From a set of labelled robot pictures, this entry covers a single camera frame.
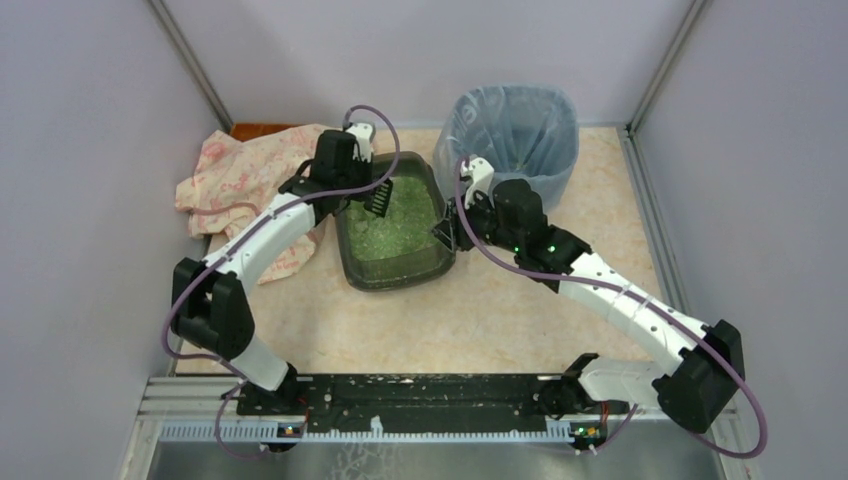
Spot black litter scoop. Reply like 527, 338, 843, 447
363, 179, 393, 218

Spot grey trash bin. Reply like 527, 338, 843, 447
525, 171, 571, 213

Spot blue plastic bin liner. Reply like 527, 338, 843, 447
432, 84, 579, 198

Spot dark green litter box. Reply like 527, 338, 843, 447
336, 151, 455, 292

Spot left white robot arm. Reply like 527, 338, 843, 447
167, 123, 376, 397

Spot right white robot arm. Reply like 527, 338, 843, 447
434, 173, 759, 434

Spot green litter pellets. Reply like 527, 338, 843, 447
343, 176, 437, 261

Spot patterned cream cloth bag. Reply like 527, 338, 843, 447
174, 124, 327, 249

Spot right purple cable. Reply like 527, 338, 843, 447
452, 155, 770, 461

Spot purple cable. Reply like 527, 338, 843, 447
452, 155, 770, 461
162, 104, 402, 461

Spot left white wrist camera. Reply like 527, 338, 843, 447
343, 122, 376, 163

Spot aluminium frame rail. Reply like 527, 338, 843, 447
135, 376, 737, 446

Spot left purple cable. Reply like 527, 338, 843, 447
162, 104, 402, 461

